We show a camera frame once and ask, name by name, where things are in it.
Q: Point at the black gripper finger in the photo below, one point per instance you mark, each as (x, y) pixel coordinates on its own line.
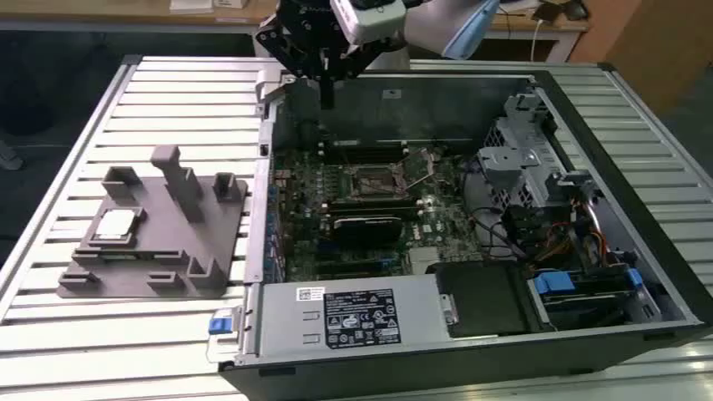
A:
(289, 54)
(356, 58)

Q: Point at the thin metal locking lever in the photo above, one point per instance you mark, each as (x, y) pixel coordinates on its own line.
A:
(421, 179)

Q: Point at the silver CPU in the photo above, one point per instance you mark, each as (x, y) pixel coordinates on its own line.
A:
(116, 223)

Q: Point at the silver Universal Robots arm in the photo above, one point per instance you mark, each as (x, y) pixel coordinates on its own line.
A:
(423, 25)

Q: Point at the CPU socket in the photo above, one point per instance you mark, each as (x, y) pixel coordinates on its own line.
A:
(371, 184)

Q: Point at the wooden desk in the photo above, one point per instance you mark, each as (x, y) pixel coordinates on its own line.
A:
(233, 12)

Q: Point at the white box black print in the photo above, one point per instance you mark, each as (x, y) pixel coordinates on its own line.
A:
(231, 3)

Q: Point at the black RAM slot bank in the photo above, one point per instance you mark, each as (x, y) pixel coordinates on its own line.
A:
(368, 152)
(368, 207)

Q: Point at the black power adapter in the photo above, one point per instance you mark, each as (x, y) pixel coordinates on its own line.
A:
(548, 11)

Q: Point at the silver metal drive cage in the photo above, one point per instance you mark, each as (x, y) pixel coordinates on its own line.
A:
(512, 163)

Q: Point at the black computer mouse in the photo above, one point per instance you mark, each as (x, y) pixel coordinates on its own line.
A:
(574, 9)

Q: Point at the black graphics card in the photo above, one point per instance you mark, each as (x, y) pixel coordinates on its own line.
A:
(368, 234)

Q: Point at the green motherboard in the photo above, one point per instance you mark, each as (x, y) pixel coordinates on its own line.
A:
(445, 246)

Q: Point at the silver chipset heat sink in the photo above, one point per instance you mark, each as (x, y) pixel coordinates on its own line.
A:
(424, 261)

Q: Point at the black expansion slot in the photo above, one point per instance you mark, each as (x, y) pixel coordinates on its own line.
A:
(351, 267)

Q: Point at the grey parts rack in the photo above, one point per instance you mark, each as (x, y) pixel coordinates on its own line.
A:
(167, 250)

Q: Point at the wooden cabinet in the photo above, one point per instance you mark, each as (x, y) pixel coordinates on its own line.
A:
(657, 42)

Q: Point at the grey chair leg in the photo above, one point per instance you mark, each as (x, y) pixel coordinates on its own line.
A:
(9, 160)

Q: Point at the blue disk carrier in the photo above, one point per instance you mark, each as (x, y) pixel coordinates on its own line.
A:
(554, 284)

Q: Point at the silver power supply unit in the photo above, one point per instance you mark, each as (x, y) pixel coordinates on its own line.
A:
(279, 326)

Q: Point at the blue case latch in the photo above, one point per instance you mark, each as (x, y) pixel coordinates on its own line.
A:
(219, 326)

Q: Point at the blue plastic clip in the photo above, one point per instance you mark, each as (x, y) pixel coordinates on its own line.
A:
(633, 279)

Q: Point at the black open PC case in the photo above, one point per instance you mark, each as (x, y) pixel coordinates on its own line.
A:
(389, 376)

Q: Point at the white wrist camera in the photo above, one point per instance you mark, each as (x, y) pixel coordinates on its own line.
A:
(373, 21)

